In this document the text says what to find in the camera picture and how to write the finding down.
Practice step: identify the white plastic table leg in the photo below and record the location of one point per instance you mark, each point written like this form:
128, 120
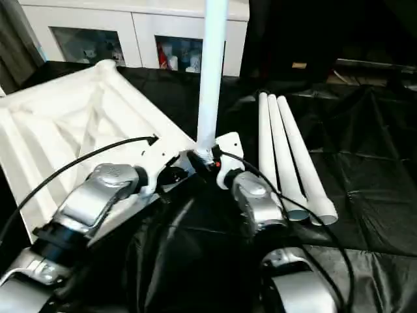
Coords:
293, 130
279, 130
212, 78
264, 130

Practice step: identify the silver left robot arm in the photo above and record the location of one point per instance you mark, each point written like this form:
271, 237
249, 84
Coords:
98, 195

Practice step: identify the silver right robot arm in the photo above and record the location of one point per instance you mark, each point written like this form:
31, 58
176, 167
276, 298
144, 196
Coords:
257, 202

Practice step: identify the white upturned plastic table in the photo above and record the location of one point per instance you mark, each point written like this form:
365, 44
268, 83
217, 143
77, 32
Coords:
65, 124

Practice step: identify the white glass-door cabinet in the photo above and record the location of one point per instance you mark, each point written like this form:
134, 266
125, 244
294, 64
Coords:
140, 32

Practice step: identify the black work mat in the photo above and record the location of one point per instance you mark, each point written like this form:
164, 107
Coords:
365, 169

